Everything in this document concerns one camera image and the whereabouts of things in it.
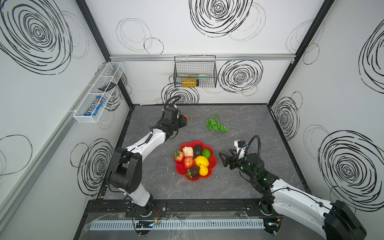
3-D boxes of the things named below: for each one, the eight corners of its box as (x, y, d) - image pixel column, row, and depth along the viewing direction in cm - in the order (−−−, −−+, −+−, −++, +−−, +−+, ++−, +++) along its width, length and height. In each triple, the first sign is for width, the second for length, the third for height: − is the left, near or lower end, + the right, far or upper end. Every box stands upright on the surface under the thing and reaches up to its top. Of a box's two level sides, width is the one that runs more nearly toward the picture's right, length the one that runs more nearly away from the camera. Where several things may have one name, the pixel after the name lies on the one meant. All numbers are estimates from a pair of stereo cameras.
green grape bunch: (219, 137, 102) (220, 133, 99) (204, 124, 110) (205, 120, 106) (227, 131, 106) (228, 127, 102) (212, 119, 113) (213, 115, 109)
